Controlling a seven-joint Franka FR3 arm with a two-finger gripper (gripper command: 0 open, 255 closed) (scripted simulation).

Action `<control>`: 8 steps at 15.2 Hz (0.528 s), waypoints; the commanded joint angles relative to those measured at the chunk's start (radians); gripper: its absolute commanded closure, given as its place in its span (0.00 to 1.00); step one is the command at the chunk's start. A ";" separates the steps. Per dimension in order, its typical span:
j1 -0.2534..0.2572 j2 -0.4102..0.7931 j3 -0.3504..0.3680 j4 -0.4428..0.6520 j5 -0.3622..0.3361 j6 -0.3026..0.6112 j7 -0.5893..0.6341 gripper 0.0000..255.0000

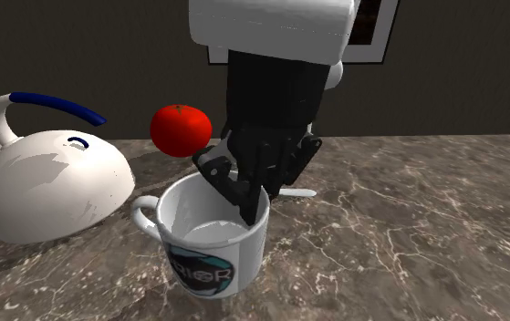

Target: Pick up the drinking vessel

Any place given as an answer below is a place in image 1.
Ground white utensil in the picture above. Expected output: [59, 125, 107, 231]
[278, 188, 317, 198]

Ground white kettle with blue handle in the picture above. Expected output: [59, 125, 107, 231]
[0, 91, 137, 245]

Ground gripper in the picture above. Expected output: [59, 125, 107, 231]
[192, 48, 331, 227]

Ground white mug with round print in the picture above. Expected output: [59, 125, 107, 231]
[130, 170, 271, 299]

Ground white framed wall picture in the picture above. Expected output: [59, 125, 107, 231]
[207, 0, 401, 67]

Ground red tomato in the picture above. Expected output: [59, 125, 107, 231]
[149, 104, 213, 159]

